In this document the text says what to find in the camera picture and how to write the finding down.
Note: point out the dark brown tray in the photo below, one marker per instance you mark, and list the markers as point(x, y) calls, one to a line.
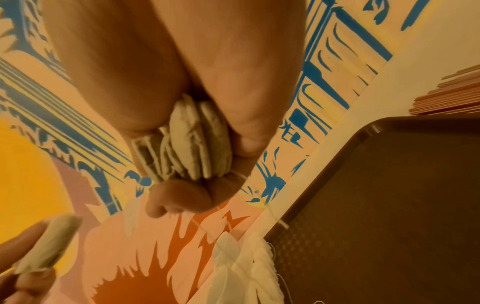
point(390, 219)

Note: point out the bunch of tea bags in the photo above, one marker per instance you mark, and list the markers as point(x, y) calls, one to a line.
point(191, 139)

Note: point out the row of tea bags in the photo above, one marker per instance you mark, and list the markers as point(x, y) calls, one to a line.
point(240, 270)

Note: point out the person's right hand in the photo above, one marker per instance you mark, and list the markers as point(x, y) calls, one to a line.
point(225, 59)

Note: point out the person's left hand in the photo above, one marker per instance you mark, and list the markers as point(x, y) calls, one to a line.
point(26, 282)

